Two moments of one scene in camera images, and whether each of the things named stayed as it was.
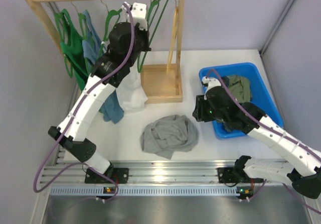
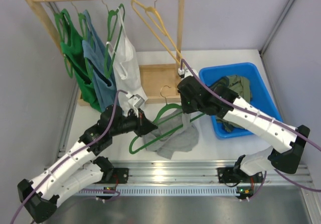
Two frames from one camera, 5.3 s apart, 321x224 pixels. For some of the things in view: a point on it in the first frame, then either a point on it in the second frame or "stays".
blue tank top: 113,110 stays
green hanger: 153,4 → 166,105
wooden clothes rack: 161,82 stays
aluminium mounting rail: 71,172 stays
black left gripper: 144,39 → 141,122
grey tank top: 167,135 stays
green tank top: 72,51 stays
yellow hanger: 173,36 → 152,15
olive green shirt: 241,87 stays
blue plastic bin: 260,96 stays
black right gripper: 199,111 → 185,109
